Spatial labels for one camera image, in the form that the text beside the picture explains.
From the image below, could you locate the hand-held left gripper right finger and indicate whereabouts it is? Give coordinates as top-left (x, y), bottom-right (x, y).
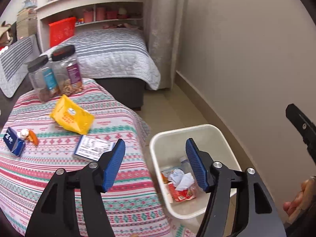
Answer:
top-left (185, 138), bottom-right (287, 237)

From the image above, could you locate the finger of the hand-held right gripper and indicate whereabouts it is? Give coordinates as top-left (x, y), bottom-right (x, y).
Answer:
top-left (286, 104), bottom-right (316, 165)

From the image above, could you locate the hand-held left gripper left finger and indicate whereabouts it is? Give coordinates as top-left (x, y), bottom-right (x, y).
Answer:
top-left (25, 139), bottom-right (126, 237)

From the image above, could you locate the clear plastic bottle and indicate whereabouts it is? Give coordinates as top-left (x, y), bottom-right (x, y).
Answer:
top-left (179, 156), bottom-right (194, 176)

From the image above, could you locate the white paper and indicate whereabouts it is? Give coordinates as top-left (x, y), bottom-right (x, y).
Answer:
top-left (169, 168), bottom-right (195, 191)

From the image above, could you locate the white and blue card box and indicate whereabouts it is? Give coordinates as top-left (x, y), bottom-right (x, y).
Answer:
top-left (72, 135), bottom-right (116, 162)

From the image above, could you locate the red food packet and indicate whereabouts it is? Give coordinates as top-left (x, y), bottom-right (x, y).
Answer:
top-left (168, 180), bottom-right (197, 202)

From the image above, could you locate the white waste bin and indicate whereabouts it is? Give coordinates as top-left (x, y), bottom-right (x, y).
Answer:
top-left (149, 124), bottom-right (242, 220)

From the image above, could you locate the yellow snack packet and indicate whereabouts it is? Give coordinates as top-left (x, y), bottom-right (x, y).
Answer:
top-left (50, 94), bottom-right (95, 135)

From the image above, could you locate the small orange and white scrap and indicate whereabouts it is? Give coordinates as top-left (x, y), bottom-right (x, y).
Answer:
top-left (20, 128), bottom-right (39, 146)

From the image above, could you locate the small blue carton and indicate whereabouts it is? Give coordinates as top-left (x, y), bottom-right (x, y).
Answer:
top-left (3, 127), bottom-right (25, 156)

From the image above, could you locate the person's right hand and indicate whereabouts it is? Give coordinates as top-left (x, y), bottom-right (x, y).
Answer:
top-left (283, 175), bottom-right (316, 224)

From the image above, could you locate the dark bed base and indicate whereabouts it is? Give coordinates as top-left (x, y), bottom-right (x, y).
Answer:
top-left (95, 77), bottom-right (145, 110)

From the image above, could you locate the clear jar with purple label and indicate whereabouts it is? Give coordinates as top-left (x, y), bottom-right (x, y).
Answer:
top-left (50, 45), bottom-right (84, 97)

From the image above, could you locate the clear jar with teal label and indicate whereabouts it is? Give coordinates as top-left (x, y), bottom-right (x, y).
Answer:
top-left (27, 55), bottom-right (61, 103)

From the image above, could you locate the grey flowered curtain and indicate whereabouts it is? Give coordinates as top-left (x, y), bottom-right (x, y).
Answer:
top-left (143, 0), bottom-right (190, 89)

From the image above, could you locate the red plastic basket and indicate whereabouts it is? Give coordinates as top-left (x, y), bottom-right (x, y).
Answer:
top-left (49, 17), bottom-right (76, 48)

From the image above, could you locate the grey striped sofa cover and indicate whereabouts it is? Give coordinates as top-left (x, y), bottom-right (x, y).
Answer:
top-left (0, 35), bottom-right (41, 98)

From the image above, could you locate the tall stack of books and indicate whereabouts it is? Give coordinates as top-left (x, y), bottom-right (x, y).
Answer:
top-left (16, 8), bottom-right (38, 38)

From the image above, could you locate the beige plush toy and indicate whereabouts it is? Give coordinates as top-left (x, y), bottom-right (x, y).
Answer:
top-left (0, 21), bottom-right (13, 46)

